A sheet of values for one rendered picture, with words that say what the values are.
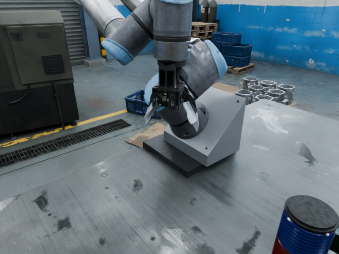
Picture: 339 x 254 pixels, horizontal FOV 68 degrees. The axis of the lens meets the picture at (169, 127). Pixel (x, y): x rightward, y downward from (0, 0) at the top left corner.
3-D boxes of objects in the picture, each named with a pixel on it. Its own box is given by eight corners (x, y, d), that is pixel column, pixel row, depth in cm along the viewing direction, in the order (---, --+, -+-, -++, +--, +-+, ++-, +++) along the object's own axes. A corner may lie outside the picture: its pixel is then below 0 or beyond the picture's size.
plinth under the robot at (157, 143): (236, 151, 121) (236, 145, 120) (186, 178, 103) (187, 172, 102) (189, 128, 143) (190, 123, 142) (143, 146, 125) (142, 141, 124)
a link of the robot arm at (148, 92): (159, 111, 116) (134, 89, 103) (187, 86, 114) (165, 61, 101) (173, 132, 105) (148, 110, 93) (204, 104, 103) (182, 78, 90)
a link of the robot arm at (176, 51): (159, 36, 66) (196, 38, 64) (159, 55, 68) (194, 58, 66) (148, 41, 58) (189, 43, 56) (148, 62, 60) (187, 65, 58)
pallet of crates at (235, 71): (253, 68, 600) (259, 33, 565) (237, 75, 547) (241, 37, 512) (211, 61, 673) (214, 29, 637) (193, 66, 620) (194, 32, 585)
